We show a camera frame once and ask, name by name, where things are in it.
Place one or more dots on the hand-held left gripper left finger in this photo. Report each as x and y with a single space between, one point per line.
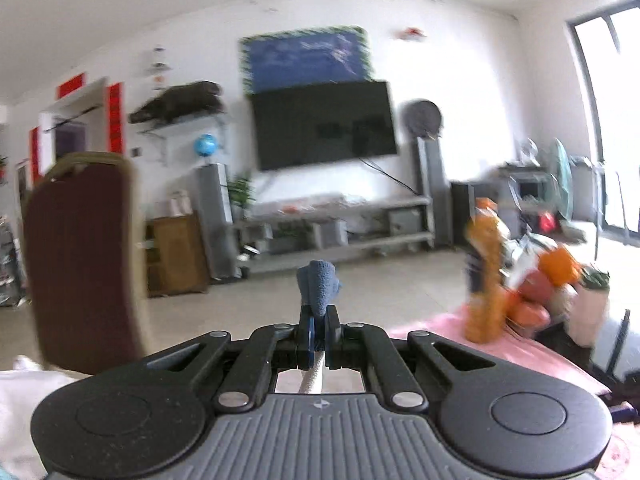
306 332

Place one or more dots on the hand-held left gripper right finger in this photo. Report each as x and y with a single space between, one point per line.
332 335

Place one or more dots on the beige sweater with grey-blue cuffs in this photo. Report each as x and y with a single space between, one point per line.
320 285

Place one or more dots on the small silver speaker box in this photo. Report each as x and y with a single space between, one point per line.
330 235

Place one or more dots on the grey television stand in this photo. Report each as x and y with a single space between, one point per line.
340 205

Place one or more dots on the grey subwoofer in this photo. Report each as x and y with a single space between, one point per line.
406 221

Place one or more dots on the tall grey floor speaker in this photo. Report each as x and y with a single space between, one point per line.
431 190
215 220

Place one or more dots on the brown wooden cabinet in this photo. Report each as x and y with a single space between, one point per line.
177 255

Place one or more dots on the potted green houseplant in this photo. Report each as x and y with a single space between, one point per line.
242 192

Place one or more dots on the orange juice bottle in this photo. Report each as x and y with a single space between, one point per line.
485 285

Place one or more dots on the white kettle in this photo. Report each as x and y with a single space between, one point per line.
180 205

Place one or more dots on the black drawer cabinet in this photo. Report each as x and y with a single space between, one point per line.
465 210

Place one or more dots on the pink printed blanket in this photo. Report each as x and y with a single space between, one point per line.
525 355

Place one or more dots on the orange-red persimmon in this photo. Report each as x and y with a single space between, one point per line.
532 314

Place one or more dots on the black television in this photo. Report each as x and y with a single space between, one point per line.
325 125

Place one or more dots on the red apple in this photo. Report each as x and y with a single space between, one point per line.
537 285

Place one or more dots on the blue globe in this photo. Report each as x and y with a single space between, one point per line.
206 145

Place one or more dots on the round dark grey ornament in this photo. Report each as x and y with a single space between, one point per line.
422 117

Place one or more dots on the white lidded cup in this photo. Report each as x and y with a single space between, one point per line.
587 310

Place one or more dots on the green standing fan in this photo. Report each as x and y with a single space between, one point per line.
562 180

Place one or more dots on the white garment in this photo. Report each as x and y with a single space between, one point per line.
20 410

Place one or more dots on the shoe rack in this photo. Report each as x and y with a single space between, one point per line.
10 260

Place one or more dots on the large window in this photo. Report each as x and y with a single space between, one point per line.
615 110

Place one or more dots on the maroon chair with gold frame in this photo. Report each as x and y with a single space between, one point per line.
80 260

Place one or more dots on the dark ornament on wall shelf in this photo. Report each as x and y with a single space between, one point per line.
180 102

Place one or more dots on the blue wall poster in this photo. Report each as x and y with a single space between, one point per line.
300 57

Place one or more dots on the red wall banner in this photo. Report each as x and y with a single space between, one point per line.
116 120

